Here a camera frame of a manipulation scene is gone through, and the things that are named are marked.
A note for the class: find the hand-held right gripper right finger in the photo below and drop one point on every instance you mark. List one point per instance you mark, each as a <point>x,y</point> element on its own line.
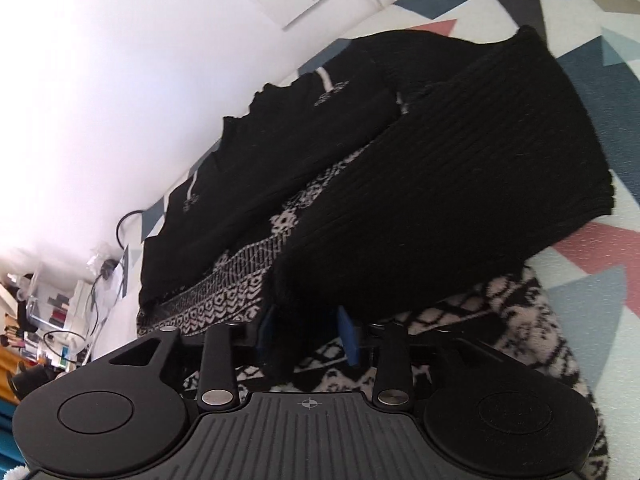
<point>350,335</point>

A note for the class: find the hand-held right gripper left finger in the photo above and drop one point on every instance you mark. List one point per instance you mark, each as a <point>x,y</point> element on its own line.
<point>265,330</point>

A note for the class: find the black white patterned sweater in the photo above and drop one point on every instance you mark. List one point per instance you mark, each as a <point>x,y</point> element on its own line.
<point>425,185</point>

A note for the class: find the clear cosmetics organizer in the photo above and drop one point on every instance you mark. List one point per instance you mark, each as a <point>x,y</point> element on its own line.
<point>80,305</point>

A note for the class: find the teal curtain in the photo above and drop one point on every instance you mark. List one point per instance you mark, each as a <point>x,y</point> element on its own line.
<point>6,435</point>

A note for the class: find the geometric printed bed sheet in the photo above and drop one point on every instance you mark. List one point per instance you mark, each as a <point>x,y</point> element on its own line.
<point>600,110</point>

